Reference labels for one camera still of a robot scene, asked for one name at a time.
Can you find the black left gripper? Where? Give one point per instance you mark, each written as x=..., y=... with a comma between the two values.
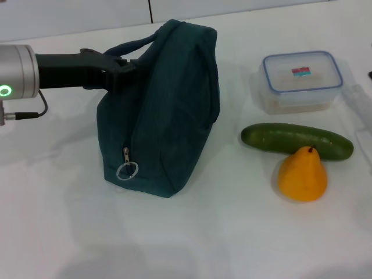
x=72, y=71

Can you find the teal fabric zipper bag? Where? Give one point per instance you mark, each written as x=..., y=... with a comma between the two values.
x=174, y=116

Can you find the green cucumber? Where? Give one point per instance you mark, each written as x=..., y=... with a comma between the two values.
x=273, y=139

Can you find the clear plastic food container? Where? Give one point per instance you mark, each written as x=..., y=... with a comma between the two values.
x=299, y=87

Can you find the yellow pear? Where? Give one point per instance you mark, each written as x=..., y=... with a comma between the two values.
x=302, y=180

